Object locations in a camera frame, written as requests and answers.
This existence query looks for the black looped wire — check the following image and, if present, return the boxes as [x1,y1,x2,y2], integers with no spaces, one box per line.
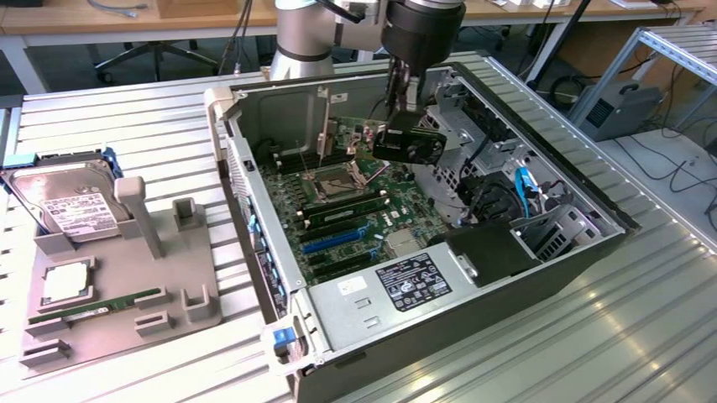
[365,98,393,127]

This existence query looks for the aluminium slat table frame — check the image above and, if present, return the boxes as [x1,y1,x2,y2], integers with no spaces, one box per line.
[564,24,717,135]

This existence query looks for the black wire bundle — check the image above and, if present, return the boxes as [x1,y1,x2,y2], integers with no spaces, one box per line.
[453,170,519,226]

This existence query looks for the blue expansion slot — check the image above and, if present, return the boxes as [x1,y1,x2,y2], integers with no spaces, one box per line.
[303,232,365,254]

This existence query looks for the black office chair base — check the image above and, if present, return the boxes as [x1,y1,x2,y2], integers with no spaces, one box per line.
[92,39,220,84]

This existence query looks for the black expansion slot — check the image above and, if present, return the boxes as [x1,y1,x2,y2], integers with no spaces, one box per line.
[311,262,365,283]
[297,224,363,245]
[309,251,375,273]

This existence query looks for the white wrist camera black mount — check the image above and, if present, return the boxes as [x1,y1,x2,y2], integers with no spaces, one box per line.
[344,0,388,22]

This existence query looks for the blue disk carrier bracket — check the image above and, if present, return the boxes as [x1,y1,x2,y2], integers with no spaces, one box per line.
[0,144,124,196]

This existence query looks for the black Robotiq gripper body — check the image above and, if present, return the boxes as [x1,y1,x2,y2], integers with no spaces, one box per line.
[379,2,465,76]

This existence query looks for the silver CPU chip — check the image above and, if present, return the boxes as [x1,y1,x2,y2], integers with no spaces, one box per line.
[41,263,93,304]

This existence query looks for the grey box with handle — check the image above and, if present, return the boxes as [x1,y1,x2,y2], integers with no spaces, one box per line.
[570,81,666,143]

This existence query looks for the silver perforated disk bay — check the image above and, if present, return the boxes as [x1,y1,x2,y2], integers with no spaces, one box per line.
[511,203,626,264]

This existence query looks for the silver drive cage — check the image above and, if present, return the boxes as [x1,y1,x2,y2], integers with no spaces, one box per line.
[411,69,532,223]

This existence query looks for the silver power supply unit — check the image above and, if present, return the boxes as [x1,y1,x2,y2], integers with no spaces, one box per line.
[304,242,483,353]

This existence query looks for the blue SATA wire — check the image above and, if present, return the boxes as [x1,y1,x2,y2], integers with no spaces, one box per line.
[511,165,539,220]

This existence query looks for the silver chipset heatsink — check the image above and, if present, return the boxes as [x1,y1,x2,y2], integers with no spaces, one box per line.
[385,232,421,258]

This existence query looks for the grey plastic parts rack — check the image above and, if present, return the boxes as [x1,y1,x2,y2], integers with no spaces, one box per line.
[15,175,225,381]

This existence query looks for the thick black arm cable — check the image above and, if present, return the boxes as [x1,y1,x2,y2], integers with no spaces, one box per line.
[323,0,365,25]

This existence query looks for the labelled green RAM stick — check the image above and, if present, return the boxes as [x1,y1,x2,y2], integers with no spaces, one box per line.
[304,200,389,228]

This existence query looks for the open dark PC case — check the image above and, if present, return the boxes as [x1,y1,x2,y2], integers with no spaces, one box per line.
[202,60,643,403]

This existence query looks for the steel socket cover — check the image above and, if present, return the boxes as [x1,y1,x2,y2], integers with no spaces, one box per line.
[349,157,392,178]

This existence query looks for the black coiled cable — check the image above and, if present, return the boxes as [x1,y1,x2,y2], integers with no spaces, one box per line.
[546,74,584,106]

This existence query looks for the green graphics card black fan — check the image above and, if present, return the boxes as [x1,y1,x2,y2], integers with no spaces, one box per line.
[315,83,448,169]

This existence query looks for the grey network cable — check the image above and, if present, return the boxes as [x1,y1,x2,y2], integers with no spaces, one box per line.
[86,0,150,18]

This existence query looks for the CPU socket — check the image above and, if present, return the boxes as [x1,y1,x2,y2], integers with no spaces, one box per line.
[309,165,365,201]

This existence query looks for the wooden desk white legs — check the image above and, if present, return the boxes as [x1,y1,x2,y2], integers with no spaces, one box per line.
[0,0,707,96]

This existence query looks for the green Dell motherboard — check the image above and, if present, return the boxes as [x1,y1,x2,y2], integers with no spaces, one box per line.
[260,140,455,286]

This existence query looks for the wooden box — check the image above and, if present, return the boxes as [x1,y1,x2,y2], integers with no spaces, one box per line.
[154,0,241,20]

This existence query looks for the silver hard disk drive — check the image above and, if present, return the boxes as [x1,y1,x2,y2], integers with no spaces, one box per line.
[0,161,133,244]

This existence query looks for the blue case latch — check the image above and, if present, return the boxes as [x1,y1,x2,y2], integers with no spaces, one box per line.
[269,328,296,350]

